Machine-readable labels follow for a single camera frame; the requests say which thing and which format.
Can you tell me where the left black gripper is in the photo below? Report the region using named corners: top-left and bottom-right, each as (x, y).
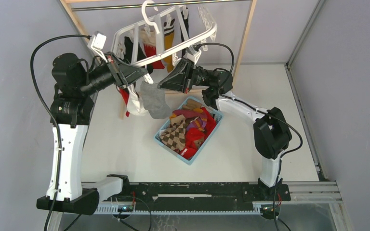
top-left (79, 51), bottom-right (148, 96)

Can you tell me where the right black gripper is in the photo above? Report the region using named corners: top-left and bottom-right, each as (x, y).
top-left (158, 57), bottom-right (214, 93)

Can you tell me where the red santa sock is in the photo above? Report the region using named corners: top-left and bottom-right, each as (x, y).
top-left (118, 88), bottom-right (130, 117)

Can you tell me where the grey sock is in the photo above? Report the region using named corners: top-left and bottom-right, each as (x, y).
top-left (140, 81), bottom-right (172, 119)

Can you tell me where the white fluffy sock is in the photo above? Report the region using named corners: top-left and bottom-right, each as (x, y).
top-left (127, 82), bottom-right (148, 116)

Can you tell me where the white plastic clip hanger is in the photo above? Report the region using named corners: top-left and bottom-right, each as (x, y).
top-left (111, 0), bottom-right (217, 67)

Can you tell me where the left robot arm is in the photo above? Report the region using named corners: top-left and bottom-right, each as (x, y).
top-left (36, 52), bottom-right (148, 215)

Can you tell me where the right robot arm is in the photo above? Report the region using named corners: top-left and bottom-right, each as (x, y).
top-left (157, 58), bottom-right (292, 200)

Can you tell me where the red hanging sock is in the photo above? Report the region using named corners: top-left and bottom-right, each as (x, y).
top-left (139, 27), bottom-right (157, 57)

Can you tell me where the tan ribbed sock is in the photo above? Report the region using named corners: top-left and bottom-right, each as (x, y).
top-left (182, 99), bottom-right (202, 110)

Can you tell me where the yellow mustard sock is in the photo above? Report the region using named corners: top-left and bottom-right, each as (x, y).
top-left (163, 19), bottom-right (175, 73)

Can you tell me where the purple striped sock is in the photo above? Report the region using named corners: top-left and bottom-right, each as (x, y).
top-left (169, 108), bottom-right (208, 132)

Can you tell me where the black hanging sock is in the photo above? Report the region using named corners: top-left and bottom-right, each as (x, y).
top-left (180, 6), bottom-right (189, 42)

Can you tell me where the red sock in basket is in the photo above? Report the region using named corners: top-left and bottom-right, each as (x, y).
top-left (180, 107), bottom-right (216, 160)

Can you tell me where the argyle brown sock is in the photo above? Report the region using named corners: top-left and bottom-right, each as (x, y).
top-left (159, 115), bottom-right (187, 153)

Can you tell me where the light blue plastic basket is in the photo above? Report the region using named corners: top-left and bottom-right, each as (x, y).
top-left (154, 97), bottom-right (223, 165)

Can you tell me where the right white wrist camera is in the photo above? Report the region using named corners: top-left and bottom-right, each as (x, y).
top-left (183, 47), bottom-right (202, 64)

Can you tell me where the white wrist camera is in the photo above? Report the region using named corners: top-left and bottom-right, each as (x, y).
top-left (183, 47), bottom-right (202, 64)
top-left (87, 31), bottom-right (108, 63)

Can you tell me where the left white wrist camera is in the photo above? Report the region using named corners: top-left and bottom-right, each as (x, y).
top-left (87, 31), bottom-right (108, 63)

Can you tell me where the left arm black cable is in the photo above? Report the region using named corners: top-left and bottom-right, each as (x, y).
top-left (29, 34), bottom-right (92, 231)

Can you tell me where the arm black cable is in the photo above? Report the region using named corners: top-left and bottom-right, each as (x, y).
top-left (29, 34), bottom-right (92, 231)
top-left (194, 42), bottom-right (304, 231)

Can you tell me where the wooden drying rack frame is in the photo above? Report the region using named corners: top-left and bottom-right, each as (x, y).
top-left (59, 0), bottom-right (257, 76)

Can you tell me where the black mounting rail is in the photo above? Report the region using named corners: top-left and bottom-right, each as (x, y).
top-left (116, 182), bottom-right (291, 213)

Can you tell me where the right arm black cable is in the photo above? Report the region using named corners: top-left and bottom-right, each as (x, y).
top-left (194, 42), bottom-right (304, 231)

